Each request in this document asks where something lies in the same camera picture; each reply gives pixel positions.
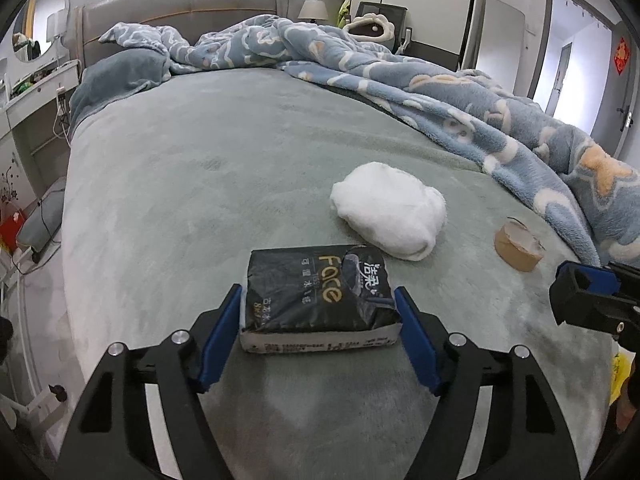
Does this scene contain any brown tape roll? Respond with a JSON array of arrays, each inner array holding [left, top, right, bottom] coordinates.
[[494, 217, 546, 272]]

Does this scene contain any black tissue pack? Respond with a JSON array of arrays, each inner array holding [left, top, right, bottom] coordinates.
[[240, 245, 402, 354]]

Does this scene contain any white fluffy ball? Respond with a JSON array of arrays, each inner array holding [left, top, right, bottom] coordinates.
[[330, 162, 447, 261]]

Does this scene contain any blue cloud-pattern duvet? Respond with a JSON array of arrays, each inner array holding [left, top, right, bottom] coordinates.
[[102, 14, 639, 266]]

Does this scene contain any grey room door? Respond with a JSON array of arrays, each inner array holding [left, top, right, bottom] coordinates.
[[603, 21, 638, 157]]

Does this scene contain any grey-green bed blanket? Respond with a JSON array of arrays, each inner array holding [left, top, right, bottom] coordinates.
[[62, 68, 612, 479]]

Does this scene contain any red box on floor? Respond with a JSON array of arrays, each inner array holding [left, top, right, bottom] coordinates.
[[0, 209, 25, 255]]

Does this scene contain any blue-grey pillow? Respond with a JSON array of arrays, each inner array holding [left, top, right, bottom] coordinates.
[[70, 48, 171, 132]]

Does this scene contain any white cloud-shaped pet bed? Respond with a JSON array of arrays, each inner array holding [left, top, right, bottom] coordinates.
[[343, 13, 396, 50]]

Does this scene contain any white dressing table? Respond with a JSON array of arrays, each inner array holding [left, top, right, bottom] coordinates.
[[1, 60, 79, 209]]

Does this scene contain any bedside table lamp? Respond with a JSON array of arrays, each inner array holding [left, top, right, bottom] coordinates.
[[297, 0, 329, 23]]

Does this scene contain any grey upholstered headboard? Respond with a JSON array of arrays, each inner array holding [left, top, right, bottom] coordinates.
[[63, 0, 280, 67]]

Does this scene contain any black floor cable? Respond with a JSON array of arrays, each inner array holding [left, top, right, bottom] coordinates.
[[14, 194, 64, 276]]

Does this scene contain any round wall mirror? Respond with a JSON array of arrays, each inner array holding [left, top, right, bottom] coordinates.
[[11, 0, 67, 62]]

